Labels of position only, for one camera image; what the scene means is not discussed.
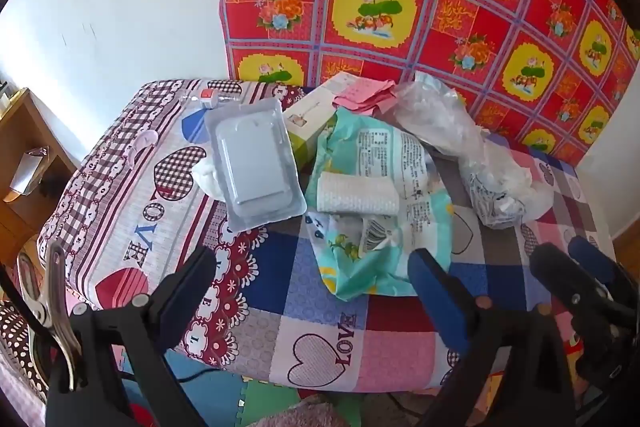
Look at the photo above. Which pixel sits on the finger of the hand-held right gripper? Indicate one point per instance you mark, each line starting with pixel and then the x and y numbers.
pixel 592 257
pixel 555 269

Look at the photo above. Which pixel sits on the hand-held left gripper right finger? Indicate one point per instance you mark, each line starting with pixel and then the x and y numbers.
pixel 437 292

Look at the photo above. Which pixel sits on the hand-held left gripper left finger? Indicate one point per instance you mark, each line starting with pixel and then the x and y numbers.
pixel 192 287

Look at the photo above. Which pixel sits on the white printed plastic bag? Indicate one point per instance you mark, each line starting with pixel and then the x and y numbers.
pixel 495 202

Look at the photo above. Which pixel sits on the teal printed packaging bag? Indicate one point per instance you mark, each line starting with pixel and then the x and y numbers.
pixel 350 267

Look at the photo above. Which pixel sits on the white tissue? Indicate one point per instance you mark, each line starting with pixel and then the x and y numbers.
pixel 210 179

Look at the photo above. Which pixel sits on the white gauze roll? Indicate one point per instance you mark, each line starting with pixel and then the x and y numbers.
pixel 357 192

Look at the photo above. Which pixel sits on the clear plastic blister pack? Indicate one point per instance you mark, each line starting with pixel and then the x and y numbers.
pixel 255 167

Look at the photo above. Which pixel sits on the clear plastic bag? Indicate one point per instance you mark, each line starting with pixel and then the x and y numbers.
pixel 435 112

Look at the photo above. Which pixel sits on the small clear bottle red label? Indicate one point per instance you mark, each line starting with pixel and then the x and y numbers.
pixel 210 98

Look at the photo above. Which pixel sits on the pink paper sheets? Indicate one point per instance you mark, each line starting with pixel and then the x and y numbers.
pixel 365 97

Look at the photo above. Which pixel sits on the heart print patchwork bed sheet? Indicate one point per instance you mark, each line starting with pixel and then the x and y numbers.
pixel 300 287

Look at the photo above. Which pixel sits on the metal spring clamp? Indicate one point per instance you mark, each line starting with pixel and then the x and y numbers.
pixel 45 312

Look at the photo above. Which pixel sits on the brown polka dot cloth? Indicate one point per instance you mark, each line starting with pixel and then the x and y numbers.
pixel 20 347

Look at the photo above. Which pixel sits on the silver foil bag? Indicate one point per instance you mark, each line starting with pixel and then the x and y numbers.
pixel 27 172

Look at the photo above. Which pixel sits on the white and green carton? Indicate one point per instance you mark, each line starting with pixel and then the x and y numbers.
pixel 307 117

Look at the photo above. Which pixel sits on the wooden shelf unit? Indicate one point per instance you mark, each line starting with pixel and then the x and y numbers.
pixel 30 127

